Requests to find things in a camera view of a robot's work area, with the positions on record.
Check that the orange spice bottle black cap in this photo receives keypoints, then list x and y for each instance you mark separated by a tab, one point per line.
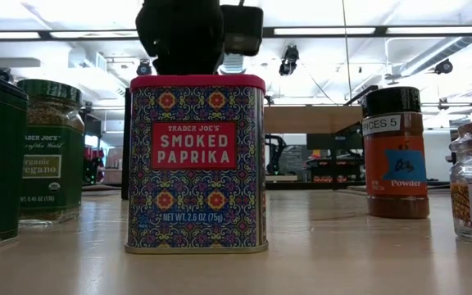
396	164

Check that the small wooden shelf black legs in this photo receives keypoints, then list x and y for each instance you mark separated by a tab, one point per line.
309	119

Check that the oregano glass jar green lid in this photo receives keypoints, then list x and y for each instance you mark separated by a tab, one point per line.
51	164

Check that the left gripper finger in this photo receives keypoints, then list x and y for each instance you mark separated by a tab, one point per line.
187	66

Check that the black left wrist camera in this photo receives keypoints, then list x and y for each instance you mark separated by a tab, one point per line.
242	30

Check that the smoked paprika tin red lid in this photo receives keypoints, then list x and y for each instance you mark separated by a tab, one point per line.
195	184

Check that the black monitor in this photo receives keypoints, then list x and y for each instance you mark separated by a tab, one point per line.
334	141

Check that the background wooden table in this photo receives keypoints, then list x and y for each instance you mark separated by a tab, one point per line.
281	178

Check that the black ceiling spotlight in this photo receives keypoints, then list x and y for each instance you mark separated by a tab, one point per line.
142	69
443	66
289	61
3	73

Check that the black background robot arm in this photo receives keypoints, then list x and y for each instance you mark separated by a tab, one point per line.
276	153

